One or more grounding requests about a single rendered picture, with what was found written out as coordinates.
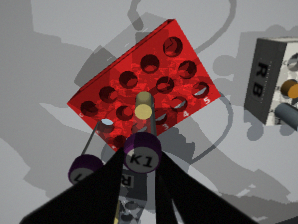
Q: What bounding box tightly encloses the red rack with round wells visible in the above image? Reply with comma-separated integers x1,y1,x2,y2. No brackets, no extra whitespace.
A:
67,19,220,152

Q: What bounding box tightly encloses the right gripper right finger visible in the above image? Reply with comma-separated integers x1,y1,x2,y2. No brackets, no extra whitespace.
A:
155,151,259,224

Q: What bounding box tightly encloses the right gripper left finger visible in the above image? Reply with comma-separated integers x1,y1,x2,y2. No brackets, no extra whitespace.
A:
19,147,125,224

